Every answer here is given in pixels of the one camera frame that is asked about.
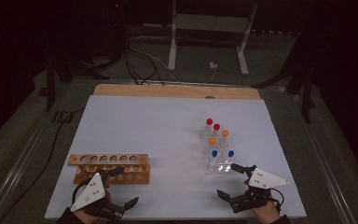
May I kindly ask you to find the black device with red light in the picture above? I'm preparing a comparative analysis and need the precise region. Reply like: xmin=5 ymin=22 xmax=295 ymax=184
xmin=111 ymin=1 xmax=128 ymax=59

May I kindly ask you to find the grey metal floor rail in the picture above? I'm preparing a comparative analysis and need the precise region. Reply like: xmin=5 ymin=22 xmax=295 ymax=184
xmin=287 ymin=91 xmax=358 ymax=224
xmin=0 ymin=78 xmax=76 ymax=224

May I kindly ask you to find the bundle of black floor cables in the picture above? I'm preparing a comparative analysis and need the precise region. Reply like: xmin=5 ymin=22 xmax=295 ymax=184
xmin=121 ymin=46 xmax=166 ymax=87

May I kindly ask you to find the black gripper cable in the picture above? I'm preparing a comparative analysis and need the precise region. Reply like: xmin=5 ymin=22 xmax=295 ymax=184
xmin=71 ymin=180 xmax=89 ymax=204
xmin=269 ymin=188 xmax=285 ymax=213

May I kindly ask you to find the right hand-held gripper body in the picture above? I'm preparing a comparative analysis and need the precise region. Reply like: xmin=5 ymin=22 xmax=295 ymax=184
xmin=229 ymin=167 xmax=292 ymax=215

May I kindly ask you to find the long black floor cable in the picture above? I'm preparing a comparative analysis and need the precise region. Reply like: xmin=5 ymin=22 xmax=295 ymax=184
xmin=0 ymin=106 xmax=87 ymax=224

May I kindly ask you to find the white table sheet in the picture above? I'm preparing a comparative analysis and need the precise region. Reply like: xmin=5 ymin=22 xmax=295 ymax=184
xmin=44 ymin=94 xmax=308 ymax=220

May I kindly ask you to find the wooden test tube rack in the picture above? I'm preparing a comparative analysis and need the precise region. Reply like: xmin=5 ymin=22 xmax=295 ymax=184
xmin=67 ymin=153 xmax=151 ymax=186

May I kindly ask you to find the person's left hand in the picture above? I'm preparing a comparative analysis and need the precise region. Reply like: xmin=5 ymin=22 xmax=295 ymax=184
xmin=74 ymin=208 xmax=110 ymax=224

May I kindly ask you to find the red capped test tube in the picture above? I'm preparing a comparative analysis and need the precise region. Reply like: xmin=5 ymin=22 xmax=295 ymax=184
xmin=205 ymin=118 xmax=214 ymax=137
xmin=213 ymin=122 xmax=222 ymax=142

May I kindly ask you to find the black tripod stand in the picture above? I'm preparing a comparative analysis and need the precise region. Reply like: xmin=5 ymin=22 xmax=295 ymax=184
xmin=251 ymin=31 xmax=317 ymax=124
xmin=37 ymin=49 xmax=110 ymax=112

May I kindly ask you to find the clear acrylic test tube rack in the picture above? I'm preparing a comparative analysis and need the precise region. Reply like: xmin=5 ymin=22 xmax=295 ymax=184
xmin=199 ymin=123 xmax=235 ymax=175

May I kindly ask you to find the person's right hand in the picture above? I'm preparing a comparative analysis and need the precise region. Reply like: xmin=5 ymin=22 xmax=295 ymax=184
xmin=251 ymin=199 xmax=282 ymax=224

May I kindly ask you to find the white floor cable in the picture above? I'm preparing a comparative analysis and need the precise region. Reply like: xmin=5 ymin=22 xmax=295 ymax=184
xmin=130 ymin=35 xmax=217 ymax=85

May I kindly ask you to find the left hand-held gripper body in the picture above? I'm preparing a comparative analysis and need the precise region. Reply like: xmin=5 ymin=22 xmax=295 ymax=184
xmin=69 ymin=172 xmax=126 ymax=222

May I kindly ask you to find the white metal stand frame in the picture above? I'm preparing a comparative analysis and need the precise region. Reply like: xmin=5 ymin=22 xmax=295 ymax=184
xmin=167 ymin=0 xmax=259 ymax=77

